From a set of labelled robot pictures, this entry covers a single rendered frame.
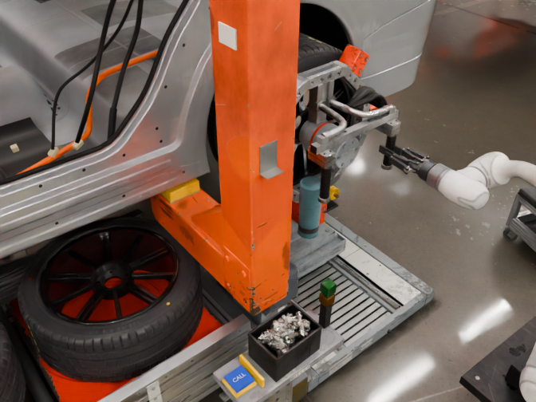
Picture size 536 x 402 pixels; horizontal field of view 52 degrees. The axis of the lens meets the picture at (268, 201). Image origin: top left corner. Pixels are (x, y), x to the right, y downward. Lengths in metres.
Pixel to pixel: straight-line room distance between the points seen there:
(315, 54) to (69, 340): 1.31
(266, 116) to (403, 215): 1.88
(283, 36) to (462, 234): 2.03
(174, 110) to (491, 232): 1.96
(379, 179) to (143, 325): 1.97
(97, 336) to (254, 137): 0.89
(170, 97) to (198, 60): 0.16
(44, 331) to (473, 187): 1.51
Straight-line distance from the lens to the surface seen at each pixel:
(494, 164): 2.05
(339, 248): 2.72
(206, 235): 1.94
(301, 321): 1.82
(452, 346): 2.60
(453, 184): 1.98
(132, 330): 1.92
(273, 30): 1.35
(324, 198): 1.97
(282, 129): 1.49
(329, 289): 1.79
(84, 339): 1.94
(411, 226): 3.13
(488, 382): 2.14
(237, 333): 2.04
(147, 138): 1.94
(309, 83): 1.98
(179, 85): 1.92
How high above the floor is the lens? 1.96
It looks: 38 degrees down
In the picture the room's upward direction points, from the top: straight up
